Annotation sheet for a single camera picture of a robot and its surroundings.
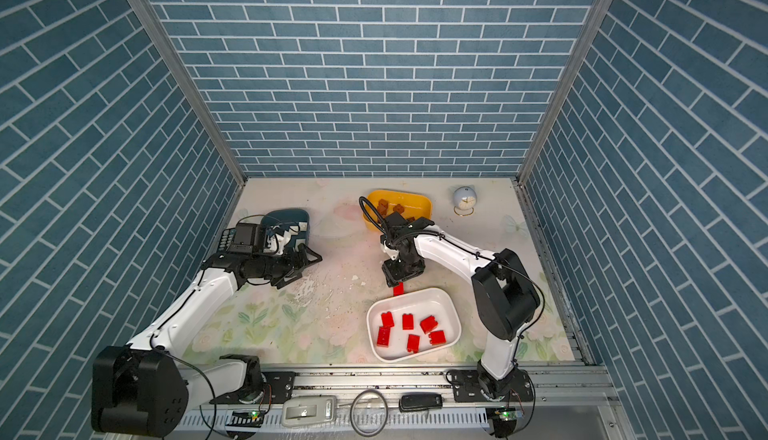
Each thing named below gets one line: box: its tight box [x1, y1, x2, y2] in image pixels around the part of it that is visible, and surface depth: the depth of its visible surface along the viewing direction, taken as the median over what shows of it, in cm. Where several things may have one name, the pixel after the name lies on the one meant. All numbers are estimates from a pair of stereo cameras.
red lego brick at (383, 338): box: [377, 326, 391, 347], surface depth 82 cm
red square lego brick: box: [402, 313, 414, 330], surface depth 85 cm
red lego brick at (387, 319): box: [381, 311, 395, 328], surface depth 86 cm
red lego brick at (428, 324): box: [420, 315, 438, 334], surface depth 84 cm
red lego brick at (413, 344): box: [407, 334, 420, 354], surface depth 82 cm
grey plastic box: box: [282, 396, 338, 428], surface depth 70 cm
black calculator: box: [218, 228, 236, 252], surface depth 103 cm
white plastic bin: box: [366, 288, 462, 363], surface depth 84 cm
